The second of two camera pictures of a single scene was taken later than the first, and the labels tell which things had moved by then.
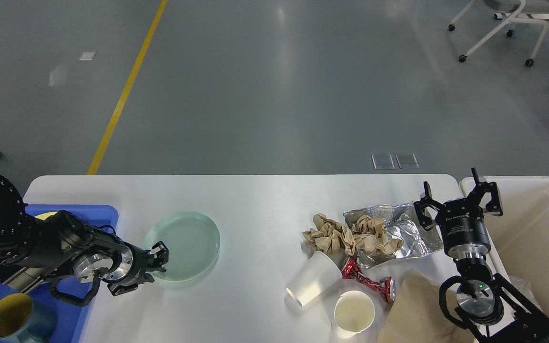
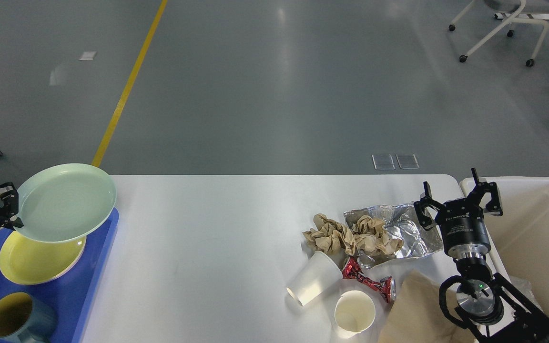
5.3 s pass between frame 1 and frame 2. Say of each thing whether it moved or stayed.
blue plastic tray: stayed
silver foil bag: stayed
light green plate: moved
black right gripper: stayed
